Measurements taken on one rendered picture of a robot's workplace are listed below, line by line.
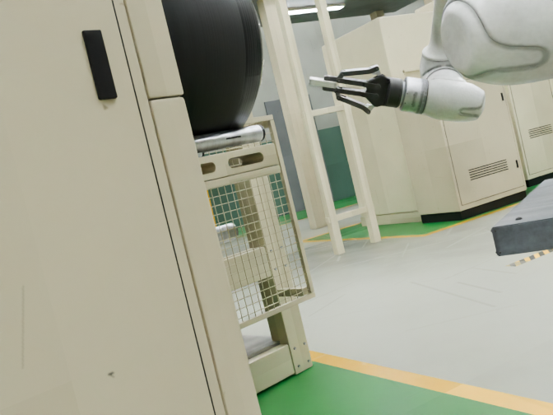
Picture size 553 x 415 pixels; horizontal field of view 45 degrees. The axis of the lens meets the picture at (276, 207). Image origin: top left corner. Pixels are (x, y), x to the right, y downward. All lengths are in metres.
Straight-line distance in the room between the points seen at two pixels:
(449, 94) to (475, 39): 0.80
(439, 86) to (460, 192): 4.35
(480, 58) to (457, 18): 0.06
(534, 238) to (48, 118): 0.60
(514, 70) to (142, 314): 0.58
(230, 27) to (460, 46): 0.79
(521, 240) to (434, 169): 5.25
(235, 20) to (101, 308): 1.07
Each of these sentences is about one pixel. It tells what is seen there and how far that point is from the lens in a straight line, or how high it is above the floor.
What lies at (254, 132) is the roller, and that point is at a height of 0.90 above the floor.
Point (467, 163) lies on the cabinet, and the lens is 6.15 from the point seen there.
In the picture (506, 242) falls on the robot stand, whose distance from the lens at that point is 0.91.
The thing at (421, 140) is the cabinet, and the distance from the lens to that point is 6.20.
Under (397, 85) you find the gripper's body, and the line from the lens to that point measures 1.72.
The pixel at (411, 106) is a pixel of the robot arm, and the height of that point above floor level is 0.87.
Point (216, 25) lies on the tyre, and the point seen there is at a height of 1.15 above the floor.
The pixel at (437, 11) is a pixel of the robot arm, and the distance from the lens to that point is 1.75.
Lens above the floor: 0.78
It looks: 3 degrees down
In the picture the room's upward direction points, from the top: 14 degrees counter-clockwise
